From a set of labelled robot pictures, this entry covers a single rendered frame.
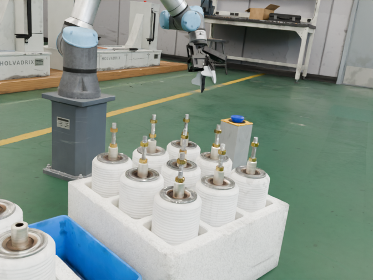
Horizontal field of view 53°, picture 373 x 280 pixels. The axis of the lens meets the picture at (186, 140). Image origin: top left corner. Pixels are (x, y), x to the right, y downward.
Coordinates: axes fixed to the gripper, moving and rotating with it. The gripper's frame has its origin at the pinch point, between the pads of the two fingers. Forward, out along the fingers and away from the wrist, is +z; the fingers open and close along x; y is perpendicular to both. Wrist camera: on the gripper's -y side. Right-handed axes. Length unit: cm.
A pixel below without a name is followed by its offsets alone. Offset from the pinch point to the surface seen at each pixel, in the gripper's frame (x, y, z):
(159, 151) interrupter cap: 49, 38, 27
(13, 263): 87, 70, 42
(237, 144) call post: 44, 13, 27
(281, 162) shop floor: -12, -37, 35
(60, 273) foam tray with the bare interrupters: 79, 64, 46
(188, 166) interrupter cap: 59, 34, 32
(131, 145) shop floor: -35.9, 29.0, 17.2
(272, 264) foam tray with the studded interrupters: 57, 15, 59
